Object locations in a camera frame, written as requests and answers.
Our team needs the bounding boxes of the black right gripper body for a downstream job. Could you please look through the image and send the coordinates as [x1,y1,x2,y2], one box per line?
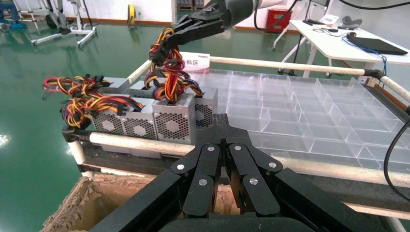
[192,0,259,27]

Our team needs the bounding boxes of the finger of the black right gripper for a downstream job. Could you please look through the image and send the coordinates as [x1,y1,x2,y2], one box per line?
[174,16,223,34]
[165,23,225,49]

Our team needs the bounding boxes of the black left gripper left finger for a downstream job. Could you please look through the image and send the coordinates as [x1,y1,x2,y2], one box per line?
[89,114,225,232]

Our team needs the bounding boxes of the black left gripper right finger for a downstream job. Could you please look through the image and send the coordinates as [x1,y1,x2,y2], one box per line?
[221,114,382,232]

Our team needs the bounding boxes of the dark stacked crates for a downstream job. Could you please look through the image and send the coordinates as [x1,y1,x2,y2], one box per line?
[176,0,205,12]

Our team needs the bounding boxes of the white sign card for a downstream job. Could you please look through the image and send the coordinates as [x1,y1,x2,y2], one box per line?
[181,52,211,73]

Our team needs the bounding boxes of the red box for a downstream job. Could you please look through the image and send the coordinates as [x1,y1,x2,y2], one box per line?
[265,9,293,34]

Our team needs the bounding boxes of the yellow round fan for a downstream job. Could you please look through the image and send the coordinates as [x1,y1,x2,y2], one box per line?
[127,3,137,26]

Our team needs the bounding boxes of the clear acrylic divider tray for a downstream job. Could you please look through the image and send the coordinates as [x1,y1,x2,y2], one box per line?
[192,69,410,175]

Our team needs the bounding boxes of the white desk device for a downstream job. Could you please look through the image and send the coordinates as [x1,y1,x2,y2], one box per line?
[320,14,340,26]

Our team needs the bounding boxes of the white office table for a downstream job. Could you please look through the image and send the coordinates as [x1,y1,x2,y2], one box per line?
[272,19,410,78]

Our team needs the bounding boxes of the brown cardboard divider box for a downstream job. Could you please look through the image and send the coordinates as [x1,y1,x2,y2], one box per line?
[40,173,244,232]

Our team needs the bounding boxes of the grey headset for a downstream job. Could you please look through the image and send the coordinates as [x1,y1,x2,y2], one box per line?
[341,15,363,28]

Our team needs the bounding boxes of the white wheeled equipment stand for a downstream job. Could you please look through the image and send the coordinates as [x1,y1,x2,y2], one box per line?
[30,0,97,49]

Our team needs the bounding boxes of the black laptop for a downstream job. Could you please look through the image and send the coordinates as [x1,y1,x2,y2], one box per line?
[347,36,409,56]

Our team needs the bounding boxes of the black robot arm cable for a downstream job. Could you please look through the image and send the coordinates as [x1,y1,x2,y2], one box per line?
[382,117,410,204]
[337,0,410,10]
[254,0,299,32]

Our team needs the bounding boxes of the blue cable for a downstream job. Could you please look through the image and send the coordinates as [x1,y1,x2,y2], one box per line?
[340,37,388,77]

